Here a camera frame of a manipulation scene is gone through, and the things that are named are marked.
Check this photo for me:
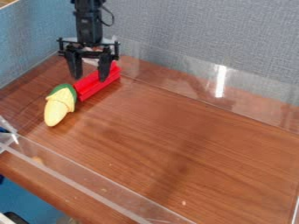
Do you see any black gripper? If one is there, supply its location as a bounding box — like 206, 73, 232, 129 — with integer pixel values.
58, 38, 120, 82

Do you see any red plastic block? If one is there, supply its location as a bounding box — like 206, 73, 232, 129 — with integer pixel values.
72, 62, 120, 102

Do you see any yellow green toy corn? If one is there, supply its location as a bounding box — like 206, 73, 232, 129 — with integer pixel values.
44, 84, 78, 127

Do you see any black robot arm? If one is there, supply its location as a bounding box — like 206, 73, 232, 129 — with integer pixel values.
58, 0, 120, 82

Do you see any clear acrylic corner bracket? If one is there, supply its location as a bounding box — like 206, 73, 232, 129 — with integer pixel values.
83, 35, 120, 66

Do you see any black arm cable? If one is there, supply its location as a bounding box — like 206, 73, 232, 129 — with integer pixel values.
98, 4, 116, 27

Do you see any clear acrylic front bracket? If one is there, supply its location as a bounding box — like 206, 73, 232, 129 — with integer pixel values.
0, 116, 23, 154

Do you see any clear acrylic back wall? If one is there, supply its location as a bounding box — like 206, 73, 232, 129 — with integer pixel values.
120, 38, 299, 135

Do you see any clear acrylic wall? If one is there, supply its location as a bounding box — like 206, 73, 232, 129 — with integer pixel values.
8, 136, 196, 224
120, 38, 299, 135

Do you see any clear acrylic front wall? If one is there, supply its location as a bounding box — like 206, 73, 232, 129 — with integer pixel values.
8, 136, 196, 224

